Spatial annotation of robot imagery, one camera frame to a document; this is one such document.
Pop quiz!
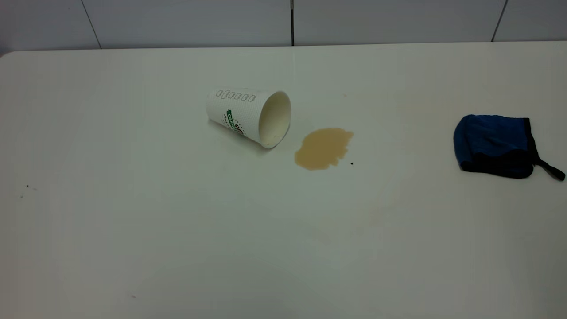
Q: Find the white paper cup green logo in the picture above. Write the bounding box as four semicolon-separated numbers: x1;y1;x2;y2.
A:
205;87;292;149

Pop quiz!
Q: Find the blue black cleaning cloth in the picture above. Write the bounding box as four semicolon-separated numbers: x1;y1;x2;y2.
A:
453;114;566;181

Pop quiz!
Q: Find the brown coffee spill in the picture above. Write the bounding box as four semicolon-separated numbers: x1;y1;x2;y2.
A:
295;128;355;171

